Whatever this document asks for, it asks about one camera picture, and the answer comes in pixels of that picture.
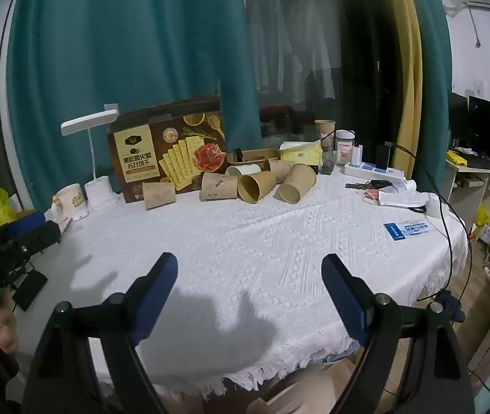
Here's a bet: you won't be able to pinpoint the teal curtain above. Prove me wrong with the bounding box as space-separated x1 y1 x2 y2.
7 0 264 212
404 0 455 178

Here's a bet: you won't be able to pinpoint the white paper cup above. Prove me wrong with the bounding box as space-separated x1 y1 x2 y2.
226 163 262 178

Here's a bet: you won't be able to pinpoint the white paper packet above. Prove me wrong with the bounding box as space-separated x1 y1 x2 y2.
379 189 434 210

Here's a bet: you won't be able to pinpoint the blue and white card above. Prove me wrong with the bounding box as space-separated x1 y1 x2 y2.
384 220 437 240

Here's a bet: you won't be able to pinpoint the white power adapter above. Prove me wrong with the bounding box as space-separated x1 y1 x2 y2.
426 193 444 220

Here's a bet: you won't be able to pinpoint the white textured tablecloth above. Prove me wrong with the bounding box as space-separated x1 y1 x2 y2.
12 168 470 400

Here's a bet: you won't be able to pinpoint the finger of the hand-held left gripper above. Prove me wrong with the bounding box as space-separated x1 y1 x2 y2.
6 212 46 239
14 220 62 254

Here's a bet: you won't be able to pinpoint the short brown paper cup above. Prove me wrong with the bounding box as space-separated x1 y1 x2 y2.
142 181 177 211

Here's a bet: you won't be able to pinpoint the brown cracker box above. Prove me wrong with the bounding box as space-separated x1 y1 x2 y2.
107 95 228 204

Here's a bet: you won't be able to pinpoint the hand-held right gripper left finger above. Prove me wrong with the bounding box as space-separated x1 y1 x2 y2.
23 251 179 414

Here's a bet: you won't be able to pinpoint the white power strip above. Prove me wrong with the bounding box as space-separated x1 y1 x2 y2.
344 161 405 183

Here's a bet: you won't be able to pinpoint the black flat case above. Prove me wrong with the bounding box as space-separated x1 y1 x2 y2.
12 271 49 311

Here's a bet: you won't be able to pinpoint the tall brown paper cup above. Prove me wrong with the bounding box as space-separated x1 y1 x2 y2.
314 119 336 152

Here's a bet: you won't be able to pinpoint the clear jar with white lid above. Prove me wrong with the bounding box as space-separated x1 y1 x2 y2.
335 129 356 166

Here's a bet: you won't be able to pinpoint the white desk lamp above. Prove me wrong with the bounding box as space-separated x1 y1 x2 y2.
60 110 120 213

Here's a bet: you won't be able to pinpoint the white side desk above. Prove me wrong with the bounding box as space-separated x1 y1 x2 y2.
445 159 490 242

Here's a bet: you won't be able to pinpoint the printed brown paper cup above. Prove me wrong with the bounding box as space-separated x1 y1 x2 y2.
200 171 239 202

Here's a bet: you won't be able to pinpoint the kraft paper food box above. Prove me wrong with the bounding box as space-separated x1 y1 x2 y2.
227 149 281 167

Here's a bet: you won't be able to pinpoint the black phone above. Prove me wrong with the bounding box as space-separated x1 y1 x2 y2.
375 144 391 170

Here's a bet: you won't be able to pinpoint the yellow tissue pack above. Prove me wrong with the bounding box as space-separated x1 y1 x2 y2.
280 141 323 167

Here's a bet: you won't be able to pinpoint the black cable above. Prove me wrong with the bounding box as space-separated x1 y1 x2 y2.
384 140 475 307

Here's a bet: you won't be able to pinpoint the white hanging clothes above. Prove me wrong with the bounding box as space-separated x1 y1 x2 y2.
249 0 337 101

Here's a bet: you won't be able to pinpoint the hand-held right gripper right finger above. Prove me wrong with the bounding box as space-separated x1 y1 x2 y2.
320 254 475 414

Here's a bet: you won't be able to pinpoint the small yellow bag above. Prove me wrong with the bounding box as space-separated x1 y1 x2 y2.
474 205 490 238

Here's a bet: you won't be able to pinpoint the yellow curtain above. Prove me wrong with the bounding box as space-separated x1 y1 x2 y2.
379 0 425 177

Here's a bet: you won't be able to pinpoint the white printed mug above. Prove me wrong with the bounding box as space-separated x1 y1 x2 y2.
51 183 88 223

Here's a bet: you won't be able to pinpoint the black car key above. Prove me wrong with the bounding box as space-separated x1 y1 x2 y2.
345 180 391 191

